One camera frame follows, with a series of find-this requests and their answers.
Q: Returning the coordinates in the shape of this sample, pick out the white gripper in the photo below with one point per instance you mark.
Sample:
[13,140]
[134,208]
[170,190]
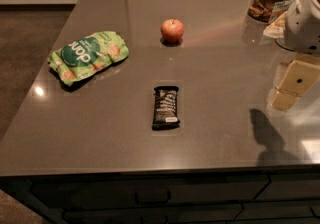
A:
[302,23]

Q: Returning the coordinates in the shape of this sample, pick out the red apple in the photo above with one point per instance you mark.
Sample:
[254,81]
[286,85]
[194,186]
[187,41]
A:
[172,30]

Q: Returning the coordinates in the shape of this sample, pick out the green rice chip bag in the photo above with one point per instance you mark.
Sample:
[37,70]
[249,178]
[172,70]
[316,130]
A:
[85,57]

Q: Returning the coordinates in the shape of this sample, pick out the snack packet beside jar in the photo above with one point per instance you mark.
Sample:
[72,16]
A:
[276,29]

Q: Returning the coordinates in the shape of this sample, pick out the dark drawer cabinet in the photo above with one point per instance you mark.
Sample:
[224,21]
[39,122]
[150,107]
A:
[203,198]

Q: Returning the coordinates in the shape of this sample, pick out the black snack bar wrapper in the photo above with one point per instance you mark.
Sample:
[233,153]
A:
[165,114]

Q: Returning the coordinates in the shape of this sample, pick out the black drawer handle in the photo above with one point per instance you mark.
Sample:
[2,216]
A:
[152,198]

